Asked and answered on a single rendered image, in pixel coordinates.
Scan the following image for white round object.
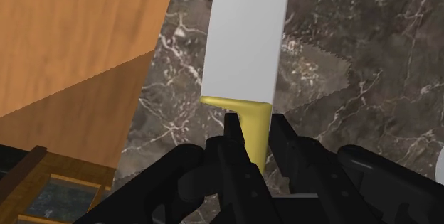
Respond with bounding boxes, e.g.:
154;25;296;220
435;146;444;186

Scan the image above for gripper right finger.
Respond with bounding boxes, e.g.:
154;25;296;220
269;112;444;224

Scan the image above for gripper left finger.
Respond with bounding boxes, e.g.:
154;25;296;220
73;111;282;224

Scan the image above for yellow-handled white knife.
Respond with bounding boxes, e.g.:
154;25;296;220
199;0;293;176

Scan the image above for wooden cabinet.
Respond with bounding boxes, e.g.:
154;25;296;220
0;0;180;169

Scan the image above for wooden framed window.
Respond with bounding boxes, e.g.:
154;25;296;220
0;145;117;224

